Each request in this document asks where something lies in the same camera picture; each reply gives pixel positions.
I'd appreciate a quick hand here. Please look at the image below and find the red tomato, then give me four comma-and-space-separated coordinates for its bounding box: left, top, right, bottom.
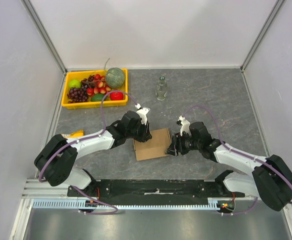
109, 90, 124, 101

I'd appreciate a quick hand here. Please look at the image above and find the dark purple grape bunch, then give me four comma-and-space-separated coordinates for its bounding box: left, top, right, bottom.
67, 87, 88, 104

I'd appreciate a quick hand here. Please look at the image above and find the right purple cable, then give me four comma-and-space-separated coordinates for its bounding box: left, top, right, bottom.
183, 104, 292, 216

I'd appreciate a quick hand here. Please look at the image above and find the yellow snack packet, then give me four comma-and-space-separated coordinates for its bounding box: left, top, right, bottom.
61, 129, 84, 138

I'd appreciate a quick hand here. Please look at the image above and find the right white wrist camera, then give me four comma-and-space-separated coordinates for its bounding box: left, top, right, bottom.
176, 115, 190, 136

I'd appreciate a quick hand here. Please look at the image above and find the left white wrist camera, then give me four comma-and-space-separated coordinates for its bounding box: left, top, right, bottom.
135, 104, 150, 125

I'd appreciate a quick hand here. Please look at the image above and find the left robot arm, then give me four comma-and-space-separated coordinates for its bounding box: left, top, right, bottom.
34, 107, 152, 197

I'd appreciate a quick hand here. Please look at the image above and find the yellow plastic bin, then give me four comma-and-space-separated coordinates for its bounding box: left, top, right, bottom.
61, 68, 128, 110

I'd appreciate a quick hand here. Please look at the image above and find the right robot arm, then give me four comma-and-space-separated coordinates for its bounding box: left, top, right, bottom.
166, 118, 292, 212

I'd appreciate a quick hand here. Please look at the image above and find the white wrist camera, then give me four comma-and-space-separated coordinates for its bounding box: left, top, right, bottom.
176, 115, 190, 136
135, 104, 150, 125

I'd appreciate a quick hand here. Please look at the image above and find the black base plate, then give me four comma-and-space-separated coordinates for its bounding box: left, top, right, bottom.
67, 178, 245, 204

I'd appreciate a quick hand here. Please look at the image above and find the grey slotted cable duct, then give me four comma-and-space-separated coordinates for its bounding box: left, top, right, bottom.
32, 198, 223, 210

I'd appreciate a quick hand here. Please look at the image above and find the green avocado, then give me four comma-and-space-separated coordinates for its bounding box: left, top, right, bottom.
90, 93, 105, 102

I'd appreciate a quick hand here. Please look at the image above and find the clear glass bottle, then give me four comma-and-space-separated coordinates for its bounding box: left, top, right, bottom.
156, 76, 168, 101

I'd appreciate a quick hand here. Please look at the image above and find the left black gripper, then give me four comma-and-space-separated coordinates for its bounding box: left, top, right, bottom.
126, 118, 152, 143

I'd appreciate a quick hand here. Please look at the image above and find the green netted melon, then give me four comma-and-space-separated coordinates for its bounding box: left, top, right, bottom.
105, 67, 125, 89

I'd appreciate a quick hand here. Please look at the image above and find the brown cardboard box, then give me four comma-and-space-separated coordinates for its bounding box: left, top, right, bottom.
133, 128, 171, 161

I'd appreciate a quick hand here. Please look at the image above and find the red cherry bunch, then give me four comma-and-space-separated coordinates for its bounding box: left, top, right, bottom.
81, 74, 112, 97

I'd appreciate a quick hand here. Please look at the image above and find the green apple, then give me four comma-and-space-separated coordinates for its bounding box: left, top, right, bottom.
68, 79, 81, 89

